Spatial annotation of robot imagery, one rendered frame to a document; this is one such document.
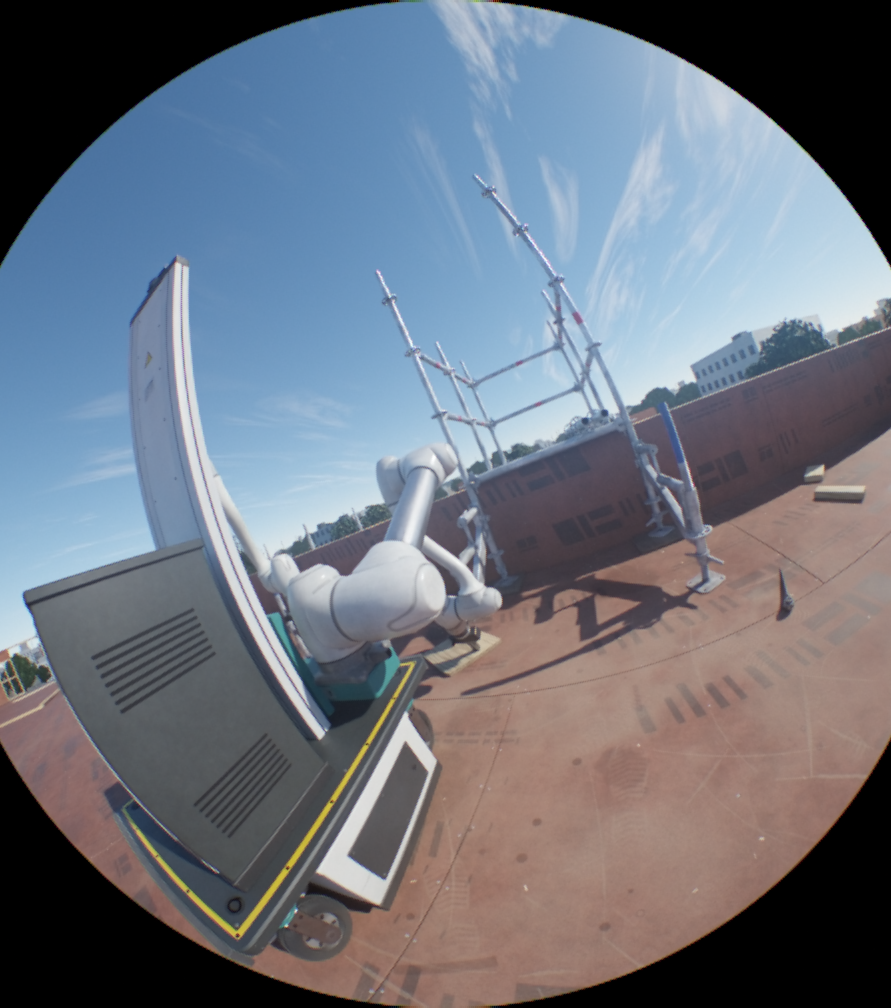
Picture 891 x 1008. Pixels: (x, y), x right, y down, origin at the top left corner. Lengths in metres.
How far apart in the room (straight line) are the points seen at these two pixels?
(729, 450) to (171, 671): 2.61
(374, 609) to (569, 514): 1.68
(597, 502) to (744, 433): 1.20
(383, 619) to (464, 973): 0.78
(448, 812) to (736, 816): 0.67
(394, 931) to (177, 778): 0.54
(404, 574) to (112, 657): 0.52
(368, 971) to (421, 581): 0.89
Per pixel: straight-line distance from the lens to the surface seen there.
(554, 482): 2.08
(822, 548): 1.62
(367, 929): 0.90
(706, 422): 2.31
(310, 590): 0.73
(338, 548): 2.90
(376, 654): 0.78
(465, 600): 1.17
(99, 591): 0.52
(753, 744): 0.91
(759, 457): 2.54
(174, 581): 0.56
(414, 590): 0.59
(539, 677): 1.23
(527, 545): 2.19
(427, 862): 0.90
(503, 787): 0.94
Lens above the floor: 0.75
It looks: 2 degrees down
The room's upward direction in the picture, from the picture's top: 22 degrees counter-clockwise
